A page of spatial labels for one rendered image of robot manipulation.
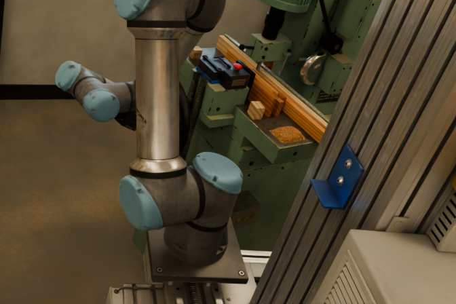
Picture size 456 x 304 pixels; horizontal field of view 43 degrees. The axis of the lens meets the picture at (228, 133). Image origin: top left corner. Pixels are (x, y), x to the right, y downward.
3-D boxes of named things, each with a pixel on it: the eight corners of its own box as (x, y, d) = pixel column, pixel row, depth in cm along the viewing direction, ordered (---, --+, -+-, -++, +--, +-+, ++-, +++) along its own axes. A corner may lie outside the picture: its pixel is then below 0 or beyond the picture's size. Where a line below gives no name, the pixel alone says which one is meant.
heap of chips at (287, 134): (268, 130, 172) (270, 125, 171) (292, 126, 179) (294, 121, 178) (282, 144, 168) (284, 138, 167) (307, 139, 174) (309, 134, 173)
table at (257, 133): (148, 64, 200) (151, 49, 196) (218, 60, 218) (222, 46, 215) (248, 170, 163) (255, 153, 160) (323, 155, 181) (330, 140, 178)
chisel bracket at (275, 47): (243, 55, 191) (250, 32, 187) (273, 54, 200) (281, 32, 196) (256, 67, 187) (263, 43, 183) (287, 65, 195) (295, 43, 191)
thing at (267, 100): (223, 77, 194) (229, 59, 190) (226, 77, 195) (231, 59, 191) (267, 117, 179) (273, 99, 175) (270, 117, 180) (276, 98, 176)
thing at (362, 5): (334, 30, 187) (352, -14, 180) (353, 30, 193) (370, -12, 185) (352, 43, 182) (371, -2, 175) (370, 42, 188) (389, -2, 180)
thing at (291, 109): (224, 59, 206) (227, 49, 204) (229, 59, 207) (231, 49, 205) (336, 159, 169) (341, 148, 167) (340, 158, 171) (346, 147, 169)
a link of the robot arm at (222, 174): (240, 222, 131) (258, 176, 124) (191, 234, 123) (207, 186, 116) (213, 188, 138) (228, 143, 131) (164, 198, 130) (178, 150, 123)
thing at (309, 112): (215, 47, 213) (218, 34, 210) (219, 47, 214) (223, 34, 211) (321, 140, 176) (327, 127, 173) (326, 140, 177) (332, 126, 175)
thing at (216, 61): (195, 69, 179) (199, 53, 176) (223, 67, 186) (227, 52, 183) (218, 91, 171) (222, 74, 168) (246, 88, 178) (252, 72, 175)
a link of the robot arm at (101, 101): (136, 93, 139) (117, 73, 146) (92, 96, 132) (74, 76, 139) (131, 121, 142) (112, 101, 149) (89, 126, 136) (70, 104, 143)
